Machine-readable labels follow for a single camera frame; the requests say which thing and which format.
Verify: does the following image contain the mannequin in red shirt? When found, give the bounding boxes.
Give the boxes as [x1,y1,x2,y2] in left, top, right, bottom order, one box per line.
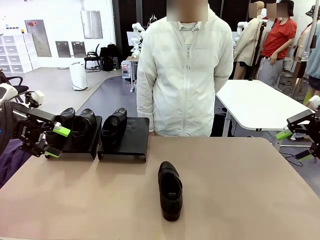
[258,0,298,88]

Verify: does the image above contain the black leather loafer shoe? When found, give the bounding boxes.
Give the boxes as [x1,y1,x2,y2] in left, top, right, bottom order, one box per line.
[157,160,184,222]
[71,108,98,151]
[101,107,128,152]
[46,107,76,148]

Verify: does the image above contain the black armchair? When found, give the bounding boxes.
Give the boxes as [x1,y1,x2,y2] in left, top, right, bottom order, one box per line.
[4,75,30,95]

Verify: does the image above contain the white storage drawers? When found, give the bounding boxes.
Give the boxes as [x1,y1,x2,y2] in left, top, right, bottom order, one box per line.
[0,33,41,75]

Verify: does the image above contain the tall metal wall panel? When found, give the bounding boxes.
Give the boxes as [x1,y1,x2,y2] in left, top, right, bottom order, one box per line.
[24,19,53,58]

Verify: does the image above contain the white desk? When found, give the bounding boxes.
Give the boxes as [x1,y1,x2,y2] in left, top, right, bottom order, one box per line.
[215,79,316,138]

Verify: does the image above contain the white air purifier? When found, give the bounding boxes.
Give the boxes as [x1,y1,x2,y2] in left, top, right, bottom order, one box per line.
[69,61,89,91]

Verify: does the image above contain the black tripod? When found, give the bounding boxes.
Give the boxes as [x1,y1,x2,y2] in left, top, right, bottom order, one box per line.
[248,19,268,82]

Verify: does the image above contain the black office chair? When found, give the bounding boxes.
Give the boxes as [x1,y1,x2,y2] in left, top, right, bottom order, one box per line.
[83,43,101,73]

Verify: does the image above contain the computer tower with lights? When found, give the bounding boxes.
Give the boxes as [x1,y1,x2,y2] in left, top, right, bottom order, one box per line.
[121,61,131,79]

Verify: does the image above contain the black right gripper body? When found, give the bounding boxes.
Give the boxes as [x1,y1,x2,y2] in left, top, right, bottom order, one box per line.
[308,109,320,155]

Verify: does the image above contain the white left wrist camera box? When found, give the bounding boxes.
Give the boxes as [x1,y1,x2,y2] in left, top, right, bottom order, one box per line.
[33,89,46,106]

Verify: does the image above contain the small metal wall panel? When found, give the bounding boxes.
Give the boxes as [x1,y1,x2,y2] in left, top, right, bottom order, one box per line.
[71,40,87,59]
[54,40,73,59]

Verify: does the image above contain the metal wall cabinet door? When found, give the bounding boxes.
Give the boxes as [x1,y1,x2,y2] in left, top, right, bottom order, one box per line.
[79,9,104,40]

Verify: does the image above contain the black bag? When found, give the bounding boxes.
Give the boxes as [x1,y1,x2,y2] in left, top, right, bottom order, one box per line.
[99,46,115,73]

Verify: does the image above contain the black shoe stand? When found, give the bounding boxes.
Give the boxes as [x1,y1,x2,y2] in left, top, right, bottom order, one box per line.
[96,116,150,163]
[42,115,103,160]

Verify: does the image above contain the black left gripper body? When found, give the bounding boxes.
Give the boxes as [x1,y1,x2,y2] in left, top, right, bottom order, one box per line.
[12,109,47,151]

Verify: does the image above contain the dark hat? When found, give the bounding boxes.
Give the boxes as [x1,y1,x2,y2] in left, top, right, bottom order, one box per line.
[305,4,320,19]

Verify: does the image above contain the purple cloth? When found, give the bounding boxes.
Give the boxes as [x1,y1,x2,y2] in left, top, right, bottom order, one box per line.
[0,138,33,188]

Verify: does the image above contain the person in white jacket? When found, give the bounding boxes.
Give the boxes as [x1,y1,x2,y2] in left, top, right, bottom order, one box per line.
[136,4,235,138]

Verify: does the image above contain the black backpack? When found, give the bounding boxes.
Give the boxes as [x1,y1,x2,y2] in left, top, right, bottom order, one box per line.
[106,42,118,59]

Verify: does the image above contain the white clothes rack pole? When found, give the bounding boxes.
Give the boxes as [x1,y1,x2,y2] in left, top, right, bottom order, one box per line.
[291,19,316,100]

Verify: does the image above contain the light blue garment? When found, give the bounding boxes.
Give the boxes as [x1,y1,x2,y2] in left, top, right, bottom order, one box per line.
[306,37,320,91]

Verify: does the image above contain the small wooden desk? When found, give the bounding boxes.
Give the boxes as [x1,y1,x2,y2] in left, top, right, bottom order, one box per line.
[124,56,138,94]

